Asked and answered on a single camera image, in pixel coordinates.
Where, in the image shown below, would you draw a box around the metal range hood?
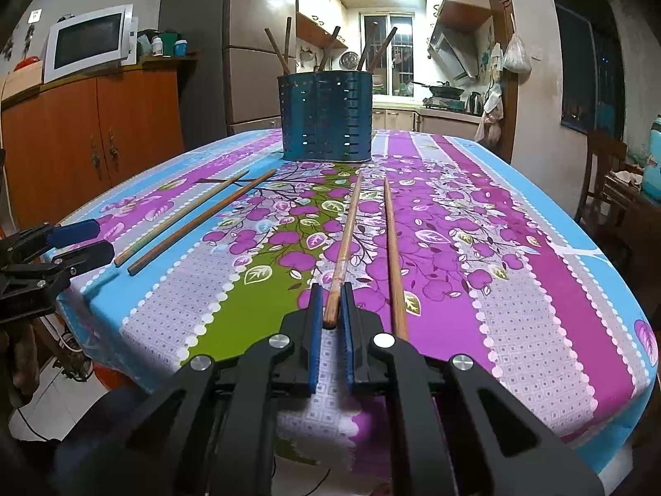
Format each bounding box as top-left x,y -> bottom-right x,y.
428,21 -> 479,81

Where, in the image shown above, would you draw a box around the cream box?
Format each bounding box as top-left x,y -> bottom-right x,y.
0,67 -> 45,103

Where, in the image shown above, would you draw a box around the floral striped tablecloth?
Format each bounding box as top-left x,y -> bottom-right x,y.
41,129 -> 659,476

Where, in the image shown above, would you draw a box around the cluttered wooden side table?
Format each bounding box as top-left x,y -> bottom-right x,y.
602,169 -> 661,269

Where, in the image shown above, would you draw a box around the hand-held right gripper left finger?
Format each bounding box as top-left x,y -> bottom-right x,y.
100,283 -> 324,496

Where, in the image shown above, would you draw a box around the orange-red object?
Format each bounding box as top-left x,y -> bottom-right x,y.
93,364 -> 136,389

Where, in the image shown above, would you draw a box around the dark cloth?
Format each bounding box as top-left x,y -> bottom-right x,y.
49,386 -> 166,496

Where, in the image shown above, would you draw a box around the wooden cabinet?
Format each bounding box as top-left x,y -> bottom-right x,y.
0,54 -> 200,229

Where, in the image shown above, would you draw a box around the white microwave oven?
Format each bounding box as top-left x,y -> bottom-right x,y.
43,4 -> 139,83

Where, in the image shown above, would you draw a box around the hanging kitchen cloths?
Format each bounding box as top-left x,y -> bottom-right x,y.
475,44 -> 505,145

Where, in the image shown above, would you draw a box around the blue thermos bottle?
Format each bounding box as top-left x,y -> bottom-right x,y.
642,114 -> 661,192

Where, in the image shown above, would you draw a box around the blue perforated metal utensil holder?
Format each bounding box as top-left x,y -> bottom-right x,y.
277,69 -> 373,163

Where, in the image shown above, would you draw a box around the kitchen window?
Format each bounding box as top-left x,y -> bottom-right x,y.
359,10 -> 416,96

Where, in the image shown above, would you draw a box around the cream kitchen base cabinets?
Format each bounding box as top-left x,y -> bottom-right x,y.
372,107 -> 484,138

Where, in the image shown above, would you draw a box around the wooden chair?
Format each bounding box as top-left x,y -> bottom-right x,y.
575,129 -> 629,228

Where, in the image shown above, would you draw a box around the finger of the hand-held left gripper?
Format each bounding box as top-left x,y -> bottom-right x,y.
10,218 -> 102,251
0,240 -> 115,280

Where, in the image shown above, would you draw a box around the person's left forearm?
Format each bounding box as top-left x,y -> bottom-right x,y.
0,327 -> 33,410

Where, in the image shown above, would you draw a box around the dark barred window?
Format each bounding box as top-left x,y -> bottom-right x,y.
547,0 -> 628,132

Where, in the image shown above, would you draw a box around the grey refrigerator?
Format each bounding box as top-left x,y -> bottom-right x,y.
157,0 -> 301,138

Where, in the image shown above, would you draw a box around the white hanging plastic bag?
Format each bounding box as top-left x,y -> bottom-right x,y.
502,31 -> 533,74

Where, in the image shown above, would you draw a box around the black wok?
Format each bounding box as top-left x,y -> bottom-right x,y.
412,81 -> 466,98

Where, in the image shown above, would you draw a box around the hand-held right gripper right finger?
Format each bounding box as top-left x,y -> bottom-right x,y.
340,283 -> 605,496

